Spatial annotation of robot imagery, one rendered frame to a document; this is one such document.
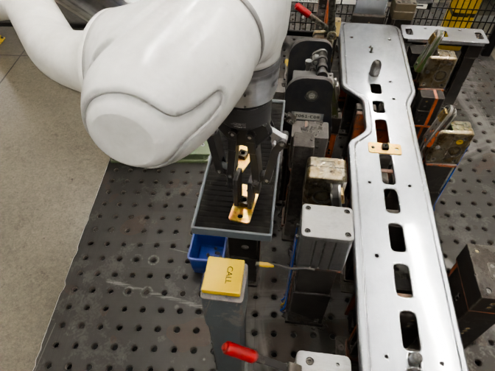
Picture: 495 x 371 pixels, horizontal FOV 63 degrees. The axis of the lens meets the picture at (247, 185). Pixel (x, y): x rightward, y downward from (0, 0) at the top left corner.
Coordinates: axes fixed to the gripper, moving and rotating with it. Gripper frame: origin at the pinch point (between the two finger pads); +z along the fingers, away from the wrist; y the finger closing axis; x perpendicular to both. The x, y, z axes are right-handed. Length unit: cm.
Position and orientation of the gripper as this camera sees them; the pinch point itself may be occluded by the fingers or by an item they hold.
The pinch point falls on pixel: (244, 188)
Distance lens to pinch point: 68.7
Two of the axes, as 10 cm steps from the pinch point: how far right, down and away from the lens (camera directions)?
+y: 9.7, 1.9, -1.6
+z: 0.0, 6.5, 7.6
